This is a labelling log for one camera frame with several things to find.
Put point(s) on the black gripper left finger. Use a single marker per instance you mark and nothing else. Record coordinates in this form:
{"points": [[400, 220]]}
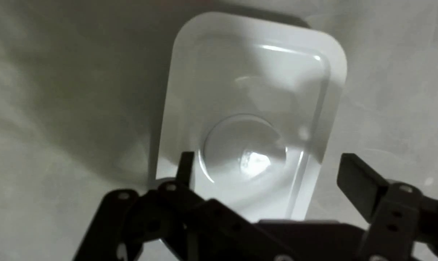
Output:
{"points": [[170, 223]]}

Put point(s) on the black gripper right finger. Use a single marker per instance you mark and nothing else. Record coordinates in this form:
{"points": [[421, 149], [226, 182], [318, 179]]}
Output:
{"points": [[398, 218]]}

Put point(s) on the white rectangular container lid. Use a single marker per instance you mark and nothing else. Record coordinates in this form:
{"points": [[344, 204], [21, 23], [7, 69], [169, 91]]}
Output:
{"points": [[257, 88]]}

